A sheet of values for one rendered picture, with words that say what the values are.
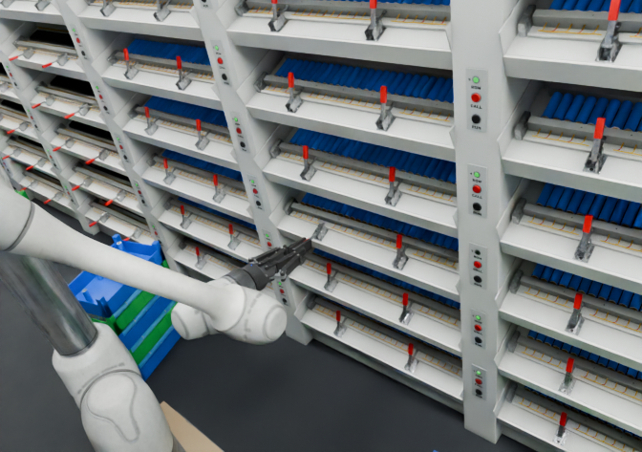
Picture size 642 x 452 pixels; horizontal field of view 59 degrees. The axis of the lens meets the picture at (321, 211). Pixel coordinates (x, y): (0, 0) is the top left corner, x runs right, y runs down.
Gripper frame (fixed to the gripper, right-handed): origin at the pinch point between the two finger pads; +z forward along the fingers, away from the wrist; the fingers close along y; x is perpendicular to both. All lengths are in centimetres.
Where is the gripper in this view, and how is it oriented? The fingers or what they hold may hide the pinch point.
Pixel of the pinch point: (299, 247)
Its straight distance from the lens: 156.1
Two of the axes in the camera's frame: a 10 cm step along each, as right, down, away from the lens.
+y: 7.7, 2.5, -5.9
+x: -0.6, -8.9, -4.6
